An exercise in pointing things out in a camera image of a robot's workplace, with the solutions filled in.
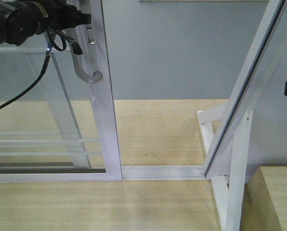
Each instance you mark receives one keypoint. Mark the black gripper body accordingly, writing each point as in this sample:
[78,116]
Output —
[64,16]

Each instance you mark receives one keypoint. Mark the grey curved door handle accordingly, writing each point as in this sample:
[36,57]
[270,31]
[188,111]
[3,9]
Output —
[86,65]

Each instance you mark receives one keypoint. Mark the white sliding glass door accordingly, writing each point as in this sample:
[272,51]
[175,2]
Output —
[53,125]

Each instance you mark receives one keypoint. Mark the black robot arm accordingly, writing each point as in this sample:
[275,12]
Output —
[21,19]

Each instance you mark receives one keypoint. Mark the light wooden platform board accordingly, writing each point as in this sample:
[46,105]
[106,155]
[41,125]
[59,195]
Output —
[151,132]

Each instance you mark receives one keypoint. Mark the white diagonal support brace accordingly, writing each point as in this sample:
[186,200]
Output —
[228,189]

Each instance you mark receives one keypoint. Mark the light wooden box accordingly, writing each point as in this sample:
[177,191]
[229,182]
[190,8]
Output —
[264,205]

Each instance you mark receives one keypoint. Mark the white door frame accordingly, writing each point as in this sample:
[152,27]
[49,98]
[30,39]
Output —
[247,86]

